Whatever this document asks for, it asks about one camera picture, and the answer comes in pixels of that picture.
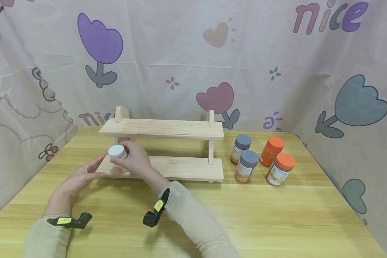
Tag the person's right forearm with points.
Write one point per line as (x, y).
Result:
(196, 222)

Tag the white-lidded jar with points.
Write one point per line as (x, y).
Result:
(117, 151)

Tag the person's left forearm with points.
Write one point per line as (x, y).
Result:
(48, 236)

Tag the grey-lidded jar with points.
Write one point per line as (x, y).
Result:
(241, 143)
(247, 163)

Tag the orange bottle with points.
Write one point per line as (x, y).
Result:
(271, 152)

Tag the person's right hand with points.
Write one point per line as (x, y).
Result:
(138, 163)

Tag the black wrist band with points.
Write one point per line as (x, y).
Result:
(156, 211)
(69, 221)

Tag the person's left hand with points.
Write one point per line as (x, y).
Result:
(75, 182)

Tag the orange-lidded jar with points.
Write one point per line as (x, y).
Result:
(280, 168)

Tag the wooden two-tier shelf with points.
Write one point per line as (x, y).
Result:
(174, 129)

